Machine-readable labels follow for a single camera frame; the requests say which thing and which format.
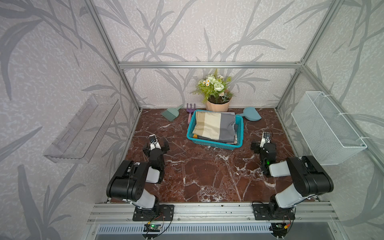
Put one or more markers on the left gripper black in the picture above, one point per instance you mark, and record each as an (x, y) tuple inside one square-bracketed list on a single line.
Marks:
[(164, 147)]

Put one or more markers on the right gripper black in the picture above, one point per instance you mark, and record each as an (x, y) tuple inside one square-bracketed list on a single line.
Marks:
[(258, 145)]

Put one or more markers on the teal plastic basket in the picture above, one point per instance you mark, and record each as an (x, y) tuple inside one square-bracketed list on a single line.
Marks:
[(239, 131)]

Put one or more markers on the beige and grey pillowcase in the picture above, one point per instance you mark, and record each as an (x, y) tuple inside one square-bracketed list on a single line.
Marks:
[(215, 126)]

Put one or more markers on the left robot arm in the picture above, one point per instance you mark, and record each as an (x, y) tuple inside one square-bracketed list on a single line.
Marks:
[(128, 182)]

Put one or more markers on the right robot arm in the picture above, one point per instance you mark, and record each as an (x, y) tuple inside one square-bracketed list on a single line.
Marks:
[(308, 176)]

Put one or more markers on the green toy dustpan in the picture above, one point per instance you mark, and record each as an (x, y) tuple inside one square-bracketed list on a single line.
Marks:
[(172, 113)]

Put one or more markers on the blue toy scoop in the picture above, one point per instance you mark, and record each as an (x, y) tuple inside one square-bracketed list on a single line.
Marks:
[(250, 114)]

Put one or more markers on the purple toy rake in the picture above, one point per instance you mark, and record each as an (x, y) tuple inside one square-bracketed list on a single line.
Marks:
[(190, 109)]

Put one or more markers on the right controller board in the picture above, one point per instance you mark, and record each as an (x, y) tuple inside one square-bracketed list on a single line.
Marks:
[(280, 227)]

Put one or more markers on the controller board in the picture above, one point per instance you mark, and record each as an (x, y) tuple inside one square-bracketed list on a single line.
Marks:
[(280, 227), (153, 228)]

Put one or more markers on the left controller board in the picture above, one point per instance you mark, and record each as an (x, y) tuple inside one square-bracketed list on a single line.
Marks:
[(153, 228)]

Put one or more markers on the potted artificial flower plant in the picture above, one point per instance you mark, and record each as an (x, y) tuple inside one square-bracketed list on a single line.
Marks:
[(215, 92)]

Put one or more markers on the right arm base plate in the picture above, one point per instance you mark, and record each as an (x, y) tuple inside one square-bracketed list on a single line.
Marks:
[(272, 212)]

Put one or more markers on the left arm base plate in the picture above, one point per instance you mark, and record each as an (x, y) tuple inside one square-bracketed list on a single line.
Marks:
[(157, 213)]

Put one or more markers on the white wire wall basket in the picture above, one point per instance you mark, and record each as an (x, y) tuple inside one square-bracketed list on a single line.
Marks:
[(328, 134)]

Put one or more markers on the clear acrylic wall shelf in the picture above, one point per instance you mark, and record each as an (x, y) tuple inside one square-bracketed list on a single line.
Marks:
[(77, 143)]

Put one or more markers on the aluminium front rail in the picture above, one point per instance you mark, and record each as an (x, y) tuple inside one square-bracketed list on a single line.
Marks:
[(223, 212)]

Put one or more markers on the aluminium cage frame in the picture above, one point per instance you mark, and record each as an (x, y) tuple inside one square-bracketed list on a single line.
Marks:
[(301, 68)]

